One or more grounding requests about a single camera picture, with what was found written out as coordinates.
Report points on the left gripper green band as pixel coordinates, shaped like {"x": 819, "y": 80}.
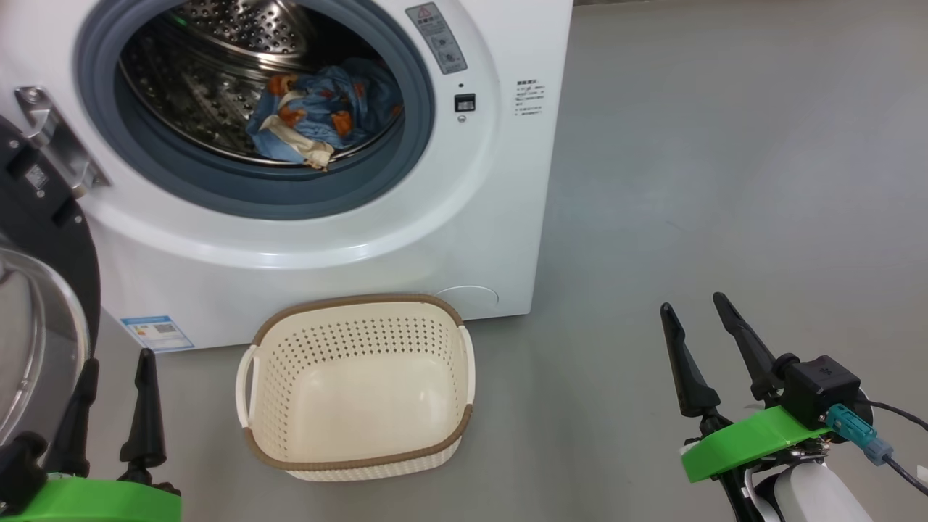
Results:
{"x": 94, "y": 504}

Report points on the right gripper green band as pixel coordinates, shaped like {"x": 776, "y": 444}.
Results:
{"x": 747, "y": 442}

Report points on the black round washer door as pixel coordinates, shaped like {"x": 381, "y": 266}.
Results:
{"x": 51, "y": 239}

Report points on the blue printed clothes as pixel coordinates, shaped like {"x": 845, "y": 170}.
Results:
{"x": 319, "y": 109}

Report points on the cream perforated laundry basket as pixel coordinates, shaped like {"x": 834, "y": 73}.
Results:
{"x": 362, "y": 399}

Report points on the metal door hinge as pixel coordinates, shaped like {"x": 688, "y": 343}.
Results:
{"x": 61, "y": 141}

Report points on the white front-load washing machine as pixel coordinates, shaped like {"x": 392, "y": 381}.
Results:
{"x": 435, "y": 217}

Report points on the black door latch socket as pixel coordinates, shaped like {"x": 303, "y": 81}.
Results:
{"x": 465, "y": 102}

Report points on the blue energy label sticker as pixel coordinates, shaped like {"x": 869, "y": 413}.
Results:
{"x": 156, "y": 333}

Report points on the small printed text label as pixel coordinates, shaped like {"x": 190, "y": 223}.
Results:
{"x": 529, "y": 98}

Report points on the grey warning sticker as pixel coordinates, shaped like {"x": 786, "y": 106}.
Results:
{"x": 438, "y": 36}

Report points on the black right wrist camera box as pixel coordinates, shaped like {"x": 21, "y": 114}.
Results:
{"x": 819, "y": 388}

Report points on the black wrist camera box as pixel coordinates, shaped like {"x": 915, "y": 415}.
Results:
{"x": 18, "y": 471}
{"x": 819, "y": 388}

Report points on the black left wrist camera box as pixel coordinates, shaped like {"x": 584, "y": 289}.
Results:
{"x": 18, "y": 471}

